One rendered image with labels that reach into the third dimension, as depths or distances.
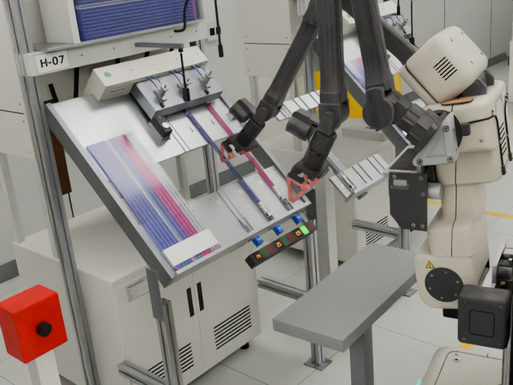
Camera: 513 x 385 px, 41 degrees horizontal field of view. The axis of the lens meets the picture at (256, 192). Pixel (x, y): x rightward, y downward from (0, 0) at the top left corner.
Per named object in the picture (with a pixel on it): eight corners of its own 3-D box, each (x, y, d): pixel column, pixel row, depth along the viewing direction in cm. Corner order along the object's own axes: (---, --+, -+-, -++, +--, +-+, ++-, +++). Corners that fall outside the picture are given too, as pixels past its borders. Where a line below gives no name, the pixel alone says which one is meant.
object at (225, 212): (301, 208, 253) (305, 202, 251) (169, 278, 207) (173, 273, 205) (270, 169, 257) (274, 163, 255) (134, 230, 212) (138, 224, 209)
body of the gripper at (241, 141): (225, 140, 233) (235, 127, 227) (245, 133, 240) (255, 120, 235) (237, 154, 231) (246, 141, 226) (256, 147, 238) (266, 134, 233)
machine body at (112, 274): (263, 344, 296) (250, 212, 275) (140, 434, 248) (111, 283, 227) (164, 305, 338) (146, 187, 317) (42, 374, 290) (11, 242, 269)
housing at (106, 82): (195, 85, 270) (209, 59, 260) (93, 113, 236) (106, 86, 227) (182, 69, 272) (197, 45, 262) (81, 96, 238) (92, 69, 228)
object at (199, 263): (300, 214, 254) (310, 203, 249) (169, 286, 209) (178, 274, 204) (298, 211, 255) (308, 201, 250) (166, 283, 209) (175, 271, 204)
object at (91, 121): (239, 137, 263) (245, 129, 259) (101, 190, 217) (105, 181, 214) (189, 75, 270) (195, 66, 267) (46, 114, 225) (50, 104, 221)
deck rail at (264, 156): (303, 211, 256) (311, 203, 251) (300, 214, 254) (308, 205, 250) (193, 74, 272) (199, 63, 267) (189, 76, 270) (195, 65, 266)
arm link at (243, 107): (269, 113, 220) (279, 108, 227) (244, 88, 221) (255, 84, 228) (247, 138, 226) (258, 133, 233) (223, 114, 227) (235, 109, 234)
